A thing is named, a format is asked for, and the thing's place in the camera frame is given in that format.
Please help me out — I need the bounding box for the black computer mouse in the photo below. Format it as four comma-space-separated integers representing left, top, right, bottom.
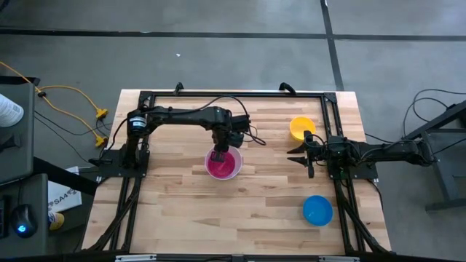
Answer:
10, 204, 37, 239

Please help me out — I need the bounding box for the blue plastic bowl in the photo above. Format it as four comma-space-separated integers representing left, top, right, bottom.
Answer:
302, 195, 334, 227

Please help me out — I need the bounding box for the white printed paper sheet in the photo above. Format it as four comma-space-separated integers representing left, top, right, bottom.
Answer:
47, 166, 83, 213

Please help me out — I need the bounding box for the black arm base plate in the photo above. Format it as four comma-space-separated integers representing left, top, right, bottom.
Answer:
326, 137, 379, 181
89, 148, 151, 179

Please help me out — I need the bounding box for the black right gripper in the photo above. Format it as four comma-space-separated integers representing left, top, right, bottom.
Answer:
286, 130, 331, 179

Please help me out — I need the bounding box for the black diagonal desk bar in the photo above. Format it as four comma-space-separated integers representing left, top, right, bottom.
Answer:
32, 156, 99, 196

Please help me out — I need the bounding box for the grey desk panel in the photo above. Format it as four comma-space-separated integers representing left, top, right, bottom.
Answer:
0, 76, 36, 185
0, 173, 50, 262

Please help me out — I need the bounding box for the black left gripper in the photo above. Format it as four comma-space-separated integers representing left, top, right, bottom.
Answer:
210, 115, 252, 163

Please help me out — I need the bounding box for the black metal table stand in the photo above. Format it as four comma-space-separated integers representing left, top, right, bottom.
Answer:
403, 101, 466, 213

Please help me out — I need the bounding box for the yellow plastic bowl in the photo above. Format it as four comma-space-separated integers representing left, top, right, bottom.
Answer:
289, 116, 317, 142

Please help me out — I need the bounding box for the black aluminium table frame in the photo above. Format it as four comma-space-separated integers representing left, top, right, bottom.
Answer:
82, 90, 392, 262

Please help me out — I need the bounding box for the yellow extension cable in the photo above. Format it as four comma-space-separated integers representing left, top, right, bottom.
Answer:
38, 85, 108, 119
0, 60, 109, 148

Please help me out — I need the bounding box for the white labelled bottle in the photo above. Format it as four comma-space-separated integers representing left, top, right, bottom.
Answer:
0, 93, 25, 128

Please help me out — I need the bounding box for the silver aluminium bracket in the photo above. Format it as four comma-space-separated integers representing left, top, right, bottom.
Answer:
319, 255, 360, 262
115, 254, 157, 262

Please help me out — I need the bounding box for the small yellow cup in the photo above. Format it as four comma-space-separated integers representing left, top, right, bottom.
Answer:
49, 212, 66, 231

